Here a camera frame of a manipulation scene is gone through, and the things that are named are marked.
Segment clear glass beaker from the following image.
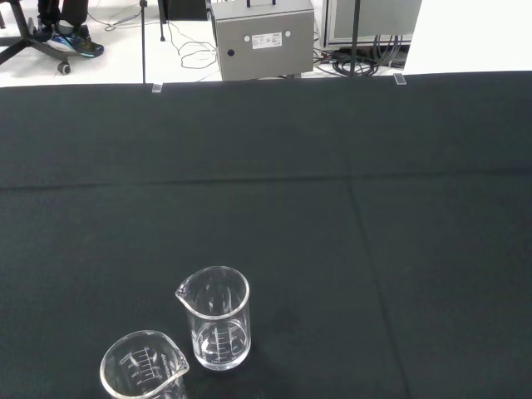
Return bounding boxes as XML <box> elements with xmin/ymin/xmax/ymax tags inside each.
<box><xmin>175</xmin><ymin>265</ymin><xmax>252</xmax><ymax>372</ymax></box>
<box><xmin>99</xmin><ymin>329</ymin><xmax>190</xmax><ymax>399</ymax></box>

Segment black bench cloth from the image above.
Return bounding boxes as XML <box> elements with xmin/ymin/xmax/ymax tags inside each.
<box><xmin>0</xmin><ymin>70</ymin><xmax>532</xmax><ymax>399</ymax></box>

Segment grey metal cabinet box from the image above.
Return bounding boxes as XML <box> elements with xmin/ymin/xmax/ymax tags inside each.
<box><xmin>206</xmin><ymin>0</ymin><xmax>316</xmax><ymax>81</ymax></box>

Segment black stand pole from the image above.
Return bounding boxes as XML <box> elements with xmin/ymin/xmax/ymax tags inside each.
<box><xmin>352</xmin><ymin>0</ymin><xmax>362</xmax><ymax>78</ymax></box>

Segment thin black tripod pole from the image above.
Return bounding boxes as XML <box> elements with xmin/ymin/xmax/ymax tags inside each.
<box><xmin>139</xmin><ymin>0</ymin><xmax>150</xmax><ymax>85</ymax></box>

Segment white cabinet with grey panel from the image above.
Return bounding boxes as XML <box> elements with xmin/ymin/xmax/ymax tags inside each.
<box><xmin>322</xmin><ymin>0</ymin><xmax>423</xmax><ymax>47</ymax></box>

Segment person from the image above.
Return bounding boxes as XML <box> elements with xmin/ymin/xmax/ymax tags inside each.
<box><xmin>36</xmin><ymin>0</ymin><xmax>106</xmax><ymax>58</ymax></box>

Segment black office chair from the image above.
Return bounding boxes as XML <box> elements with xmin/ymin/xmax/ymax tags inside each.
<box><xmin>0</xmin><ymin>0</ymin><xmax>72</xmax><ymax>76</ymax></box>

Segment thin grey floor cable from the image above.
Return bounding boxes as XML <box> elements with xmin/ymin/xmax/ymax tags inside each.
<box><xmin>86</xmin><ymin>0</ymin><xmax>219</xmax><ymax>71</ymax></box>

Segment black floor cable bundle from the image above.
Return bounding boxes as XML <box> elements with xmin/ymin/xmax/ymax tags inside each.
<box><xmin>313</xmin><ymin>35</ymin><xmax>406</xmax><ymax>79</ymax></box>

